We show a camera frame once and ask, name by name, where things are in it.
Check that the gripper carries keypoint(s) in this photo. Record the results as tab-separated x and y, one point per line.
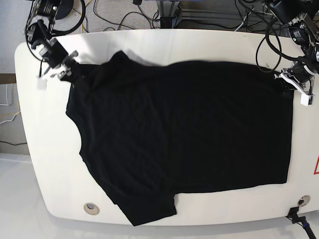
61	64
300	76

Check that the black T-shirt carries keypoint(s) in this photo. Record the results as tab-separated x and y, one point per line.
149	133

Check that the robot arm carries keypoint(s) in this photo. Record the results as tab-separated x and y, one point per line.
298	18
42	42

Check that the round black stand base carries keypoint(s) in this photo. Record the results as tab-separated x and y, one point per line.
64	9

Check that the red warning triangle sticker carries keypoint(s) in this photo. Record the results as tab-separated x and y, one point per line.
316	171

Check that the right metal table grommet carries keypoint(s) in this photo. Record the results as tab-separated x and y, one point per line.
304	200

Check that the metal table grommet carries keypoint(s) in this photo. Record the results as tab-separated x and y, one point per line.
304	200
91	209

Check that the left metal table grommet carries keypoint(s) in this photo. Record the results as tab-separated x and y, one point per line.
91	209

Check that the white camera box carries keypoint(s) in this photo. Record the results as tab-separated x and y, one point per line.
306	100
41	84

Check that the aluminium frame post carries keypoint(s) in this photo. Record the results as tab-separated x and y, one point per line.
169	12

